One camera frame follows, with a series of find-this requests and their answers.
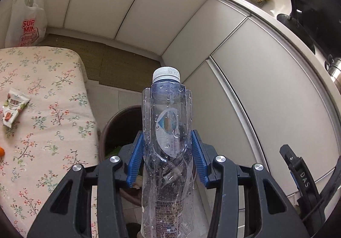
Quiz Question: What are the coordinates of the brown plastic waste bin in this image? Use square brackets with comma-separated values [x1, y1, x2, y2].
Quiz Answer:
[98, 105, 144, 208]

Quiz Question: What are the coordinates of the black frying pan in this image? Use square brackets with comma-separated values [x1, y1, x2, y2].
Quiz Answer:
[276, 0, 317, 53]

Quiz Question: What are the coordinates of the clear plastic water bottle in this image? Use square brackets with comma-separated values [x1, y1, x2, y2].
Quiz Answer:
[140, 66, 198, 238]

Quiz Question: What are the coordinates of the white snack wrapper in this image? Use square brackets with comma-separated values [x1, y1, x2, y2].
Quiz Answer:
[2, 88, 30, 128]

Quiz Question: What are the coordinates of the black range hood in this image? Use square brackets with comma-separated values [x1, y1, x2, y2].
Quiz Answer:
[296, 0, 341, 50]

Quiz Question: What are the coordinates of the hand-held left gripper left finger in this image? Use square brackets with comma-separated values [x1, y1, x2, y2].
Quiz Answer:
[27, 131, 146, 238]

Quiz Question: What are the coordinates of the floral tablecloth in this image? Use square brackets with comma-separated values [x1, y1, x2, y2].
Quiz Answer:
[0, 46, 100, 238]

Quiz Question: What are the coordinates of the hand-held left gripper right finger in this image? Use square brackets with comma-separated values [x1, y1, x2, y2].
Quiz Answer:
[190, 130, 311, 238]

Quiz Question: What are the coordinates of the white kitchen cabinet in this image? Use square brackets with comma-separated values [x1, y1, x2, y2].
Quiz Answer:
[33, 0, 341, 197]

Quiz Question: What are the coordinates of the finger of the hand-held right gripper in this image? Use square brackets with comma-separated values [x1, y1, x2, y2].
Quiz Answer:
[279, 144, 317, 198]

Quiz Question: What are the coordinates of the white plastic shopping bag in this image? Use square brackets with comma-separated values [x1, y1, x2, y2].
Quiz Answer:
[5, 0, 48, 48]

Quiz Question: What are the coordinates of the white kitchen countertop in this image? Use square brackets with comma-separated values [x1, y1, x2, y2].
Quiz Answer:
[165, 0, 341, 100]

